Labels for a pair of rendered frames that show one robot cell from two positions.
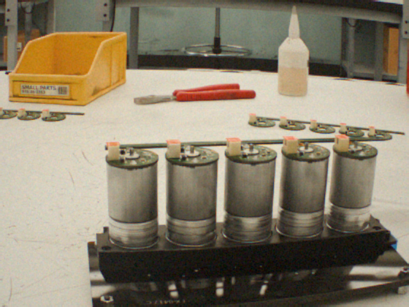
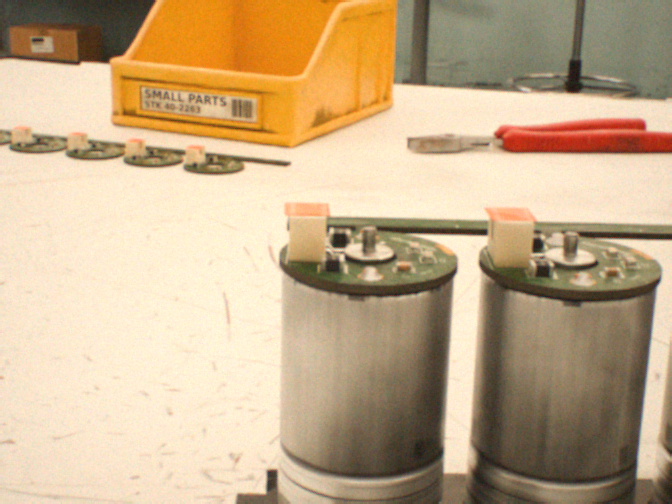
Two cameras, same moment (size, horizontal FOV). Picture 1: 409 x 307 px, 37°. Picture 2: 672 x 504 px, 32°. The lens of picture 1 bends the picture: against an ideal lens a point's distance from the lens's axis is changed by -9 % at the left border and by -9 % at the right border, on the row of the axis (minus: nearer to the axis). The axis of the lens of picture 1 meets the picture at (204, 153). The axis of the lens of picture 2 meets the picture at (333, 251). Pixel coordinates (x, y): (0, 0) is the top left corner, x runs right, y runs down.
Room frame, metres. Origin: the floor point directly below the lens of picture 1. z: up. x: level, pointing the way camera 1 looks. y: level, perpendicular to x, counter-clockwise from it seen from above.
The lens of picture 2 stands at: (0.14, 0.01, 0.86)
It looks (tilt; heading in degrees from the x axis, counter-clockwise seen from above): 18 degrees down; 10
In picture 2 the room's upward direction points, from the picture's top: 2 degrees clockwise
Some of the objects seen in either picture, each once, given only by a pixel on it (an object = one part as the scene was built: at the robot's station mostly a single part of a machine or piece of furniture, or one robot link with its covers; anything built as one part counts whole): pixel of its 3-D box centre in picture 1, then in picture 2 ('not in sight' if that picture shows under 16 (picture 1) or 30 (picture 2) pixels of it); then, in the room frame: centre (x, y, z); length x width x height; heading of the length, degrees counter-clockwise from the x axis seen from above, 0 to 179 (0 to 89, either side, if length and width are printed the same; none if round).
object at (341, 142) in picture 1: (342, 142); not in sight; (0.31, -0.07, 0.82); 0.01 x 0.01 x 0.01; 11
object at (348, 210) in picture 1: (350, 194); not in sight; (0.31, -0.08, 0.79); 0.02 x 0.02 x 0.05
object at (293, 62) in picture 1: (293, 49); not in sight; (0.71, -0.09, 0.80); 0.03 x 0.03 x 0.10
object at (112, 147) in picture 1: (115, 150); (313, 232); (0.29, 0.04, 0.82); 0.01 x 0.01 x 0.01; 11
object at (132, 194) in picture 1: (132, 206); (362, 416); (0.29, 0.03, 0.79); 0.02 x 0.02 x 0.05
